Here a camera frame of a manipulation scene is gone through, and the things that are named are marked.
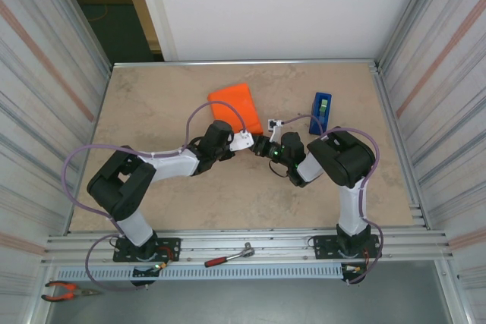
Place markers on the blue tape dispenser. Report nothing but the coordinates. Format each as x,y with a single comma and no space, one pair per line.
317,126

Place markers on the aluminium table end rail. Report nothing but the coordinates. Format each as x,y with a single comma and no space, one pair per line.
247,62

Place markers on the orange wrapping paper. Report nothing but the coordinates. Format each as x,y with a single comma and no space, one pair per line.
231,104

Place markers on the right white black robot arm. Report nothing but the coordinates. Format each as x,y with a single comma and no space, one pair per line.
341,157

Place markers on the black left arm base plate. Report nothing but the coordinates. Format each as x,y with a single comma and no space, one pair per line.
172,242

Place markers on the green tape roll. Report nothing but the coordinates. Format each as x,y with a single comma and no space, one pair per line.
323,106

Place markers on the aluminium frame post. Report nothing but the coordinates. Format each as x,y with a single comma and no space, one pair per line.
408,16

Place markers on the yellow power connector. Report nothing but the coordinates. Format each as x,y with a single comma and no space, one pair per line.
357,269
162,265

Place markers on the long aluminium base rail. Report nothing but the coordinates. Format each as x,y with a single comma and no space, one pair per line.
284,242

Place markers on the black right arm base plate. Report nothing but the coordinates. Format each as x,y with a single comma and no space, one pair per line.
322,242

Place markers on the aluminium table side rail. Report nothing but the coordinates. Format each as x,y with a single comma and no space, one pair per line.
393,111

